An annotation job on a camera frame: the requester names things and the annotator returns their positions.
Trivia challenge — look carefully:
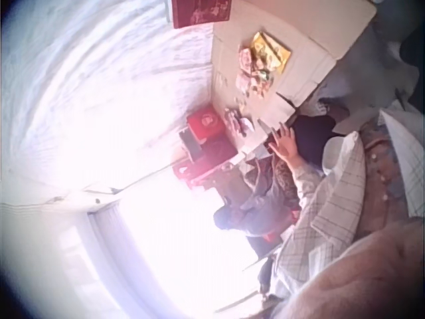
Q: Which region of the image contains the dark red flat box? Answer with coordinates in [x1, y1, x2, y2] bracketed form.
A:
[171, 0, 232, 30]

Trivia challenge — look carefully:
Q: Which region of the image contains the pile of colourful puzzle pieces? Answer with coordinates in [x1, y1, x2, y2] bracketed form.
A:
[234, 46, 276, 100]

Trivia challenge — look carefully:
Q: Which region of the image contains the black cloth bag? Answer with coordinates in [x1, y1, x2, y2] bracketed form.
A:
[289, 114, 337, 167]

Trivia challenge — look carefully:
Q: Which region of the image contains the person's left hand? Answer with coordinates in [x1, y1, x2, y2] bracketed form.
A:
[267, 122, 301, 163]

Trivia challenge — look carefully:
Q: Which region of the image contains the red square box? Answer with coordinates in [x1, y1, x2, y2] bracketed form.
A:
[185, 105, 226, 142]

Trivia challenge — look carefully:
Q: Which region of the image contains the dark open box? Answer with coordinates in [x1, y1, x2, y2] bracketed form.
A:
[178, 129, 238, 163]

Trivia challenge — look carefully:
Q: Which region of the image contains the beige cardboard sheet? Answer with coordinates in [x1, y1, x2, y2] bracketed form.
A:
[209, 0, 378, 156]

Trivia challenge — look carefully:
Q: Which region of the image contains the yellow picture box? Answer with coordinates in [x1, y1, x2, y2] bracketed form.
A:
[249, 31, 292, 74]

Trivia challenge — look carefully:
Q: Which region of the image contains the red flat carton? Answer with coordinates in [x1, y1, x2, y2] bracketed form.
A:
[172, 161, 233, 187]

